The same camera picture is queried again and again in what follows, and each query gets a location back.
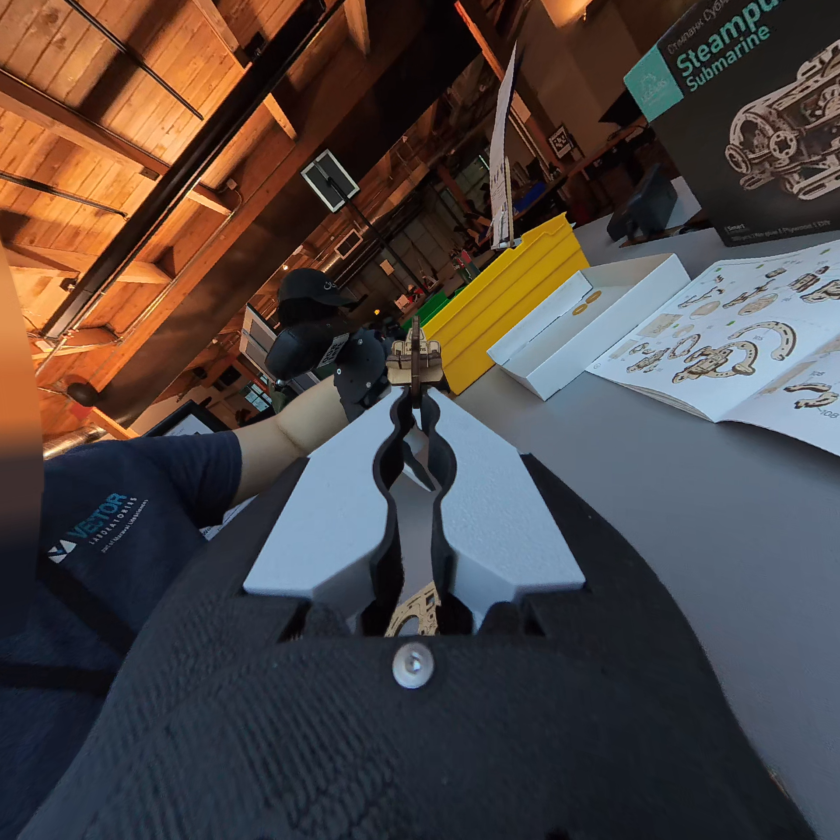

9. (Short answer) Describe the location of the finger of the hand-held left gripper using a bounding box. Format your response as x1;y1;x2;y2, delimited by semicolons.
402;427;437;493

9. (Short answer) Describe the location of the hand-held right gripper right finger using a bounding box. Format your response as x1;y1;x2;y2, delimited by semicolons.
415;387;586;636

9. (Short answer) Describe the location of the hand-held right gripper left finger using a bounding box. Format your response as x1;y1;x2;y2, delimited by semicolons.
243;386;414;636

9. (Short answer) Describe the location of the small wooden model assembly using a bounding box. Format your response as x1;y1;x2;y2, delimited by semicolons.
386;316;444;408

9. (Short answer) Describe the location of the person's left forearm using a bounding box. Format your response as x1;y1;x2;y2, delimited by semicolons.
231;377;345;509

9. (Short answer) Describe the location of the black model kit box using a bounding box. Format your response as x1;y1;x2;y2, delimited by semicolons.
623;0;840;248

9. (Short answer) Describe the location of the green plastic bin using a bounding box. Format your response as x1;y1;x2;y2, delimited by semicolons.
420;283;468;326

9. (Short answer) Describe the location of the laser-cut plywood sheet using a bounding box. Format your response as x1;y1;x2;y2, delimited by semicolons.
384;581;442;637

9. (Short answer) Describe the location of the yellow plastic bin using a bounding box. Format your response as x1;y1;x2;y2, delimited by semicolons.
420;213;592;396

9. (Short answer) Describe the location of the framed fiducial marker sign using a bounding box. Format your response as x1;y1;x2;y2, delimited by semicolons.
144;399;231;437

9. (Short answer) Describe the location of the hanging light panel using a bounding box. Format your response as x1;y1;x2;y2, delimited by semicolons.
301;150;362;214

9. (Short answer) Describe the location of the white cardboard tray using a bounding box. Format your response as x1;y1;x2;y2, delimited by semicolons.
487;252;693;401

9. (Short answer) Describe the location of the person's dark blue shirt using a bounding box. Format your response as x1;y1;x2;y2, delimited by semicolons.
0;430;245;840

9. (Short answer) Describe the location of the white standing sign board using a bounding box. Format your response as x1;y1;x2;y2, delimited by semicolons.
489;41;526;250

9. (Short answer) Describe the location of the open instruction booklet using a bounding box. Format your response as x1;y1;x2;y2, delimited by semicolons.
585;238;840;457

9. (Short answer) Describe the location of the black device on stand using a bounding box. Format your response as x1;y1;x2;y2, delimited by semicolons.
607;164;680;245

